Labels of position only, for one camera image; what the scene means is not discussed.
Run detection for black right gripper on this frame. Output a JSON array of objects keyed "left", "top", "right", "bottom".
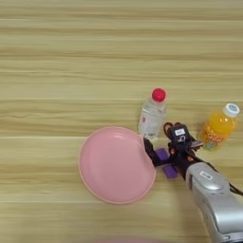
[{"left": 142, "top": 136, "right": 205, "bottom": 180}]

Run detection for clear red-capped water bottle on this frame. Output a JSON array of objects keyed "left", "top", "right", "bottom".
[{"left": 137, "top": 87, "right": 168, "bottom": 140}]

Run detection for orange juice bottle white cap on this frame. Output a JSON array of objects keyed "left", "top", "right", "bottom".
[{"left": 197, "top": 103, "right": 241, "bottom": 152}]

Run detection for purple rectangular block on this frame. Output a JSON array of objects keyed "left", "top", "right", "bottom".
[{"left": 155, "top": 147, "right": 179, "bottom": 180}]

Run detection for pink round plate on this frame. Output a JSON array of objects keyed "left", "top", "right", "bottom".
[{"left": 78, "top": 125, "right": 157, "bottom": 205}]

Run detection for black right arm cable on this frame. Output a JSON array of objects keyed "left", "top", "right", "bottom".
[{"left": 193, "top": 155, "right": 243, "bottom": 196}]

